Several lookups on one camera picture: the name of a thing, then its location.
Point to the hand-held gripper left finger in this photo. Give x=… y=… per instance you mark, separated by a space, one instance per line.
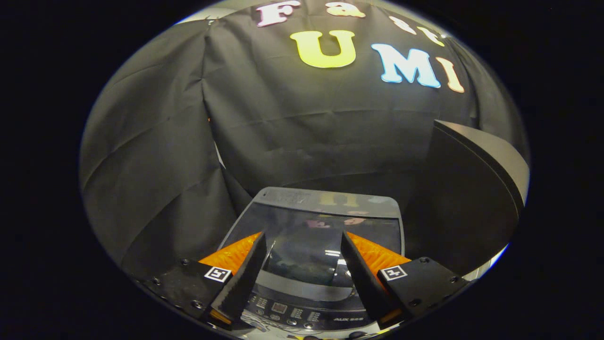
x=243 y=283

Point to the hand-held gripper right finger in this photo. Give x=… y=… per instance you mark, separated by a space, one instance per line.
x=363 y=283

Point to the grey top-load washing machine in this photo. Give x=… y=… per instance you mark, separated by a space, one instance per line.
x=283 y=309

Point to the grey cabinet with dark top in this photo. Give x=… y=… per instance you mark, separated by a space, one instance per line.
x=467 y=198

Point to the black backdrop cloth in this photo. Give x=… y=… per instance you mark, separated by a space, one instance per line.
x=283 y=123

